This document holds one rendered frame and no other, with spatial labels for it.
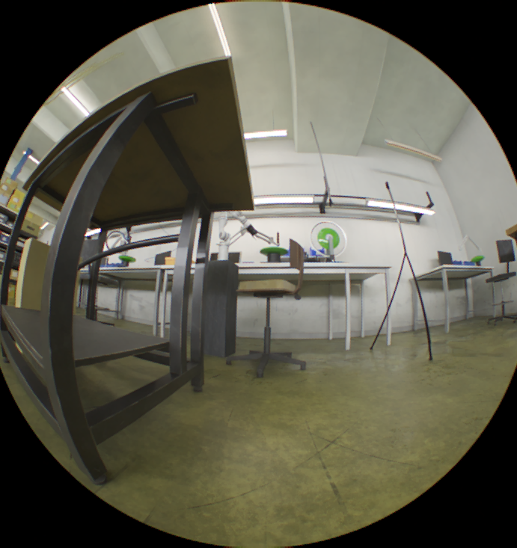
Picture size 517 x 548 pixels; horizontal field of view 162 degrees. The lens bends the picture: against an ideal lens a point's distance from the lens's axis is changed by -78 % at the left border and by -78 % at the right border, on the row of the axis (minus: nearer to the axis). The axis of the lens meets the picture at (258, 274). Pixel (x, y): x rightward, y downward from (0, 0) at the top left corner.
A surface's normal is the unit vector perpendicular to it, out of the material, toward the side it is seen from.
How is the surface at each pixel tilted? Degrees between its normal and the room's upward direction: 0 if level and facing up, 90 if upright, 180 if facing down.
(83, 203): 90
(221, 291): 90
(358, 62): 180
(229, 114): 180
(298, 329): 90
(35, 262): 90
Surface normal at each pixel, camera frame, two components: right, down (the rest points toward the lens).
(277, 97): -0.03, 0.98
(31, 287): 1.00, 0.02
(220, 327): -0.28, -0.21
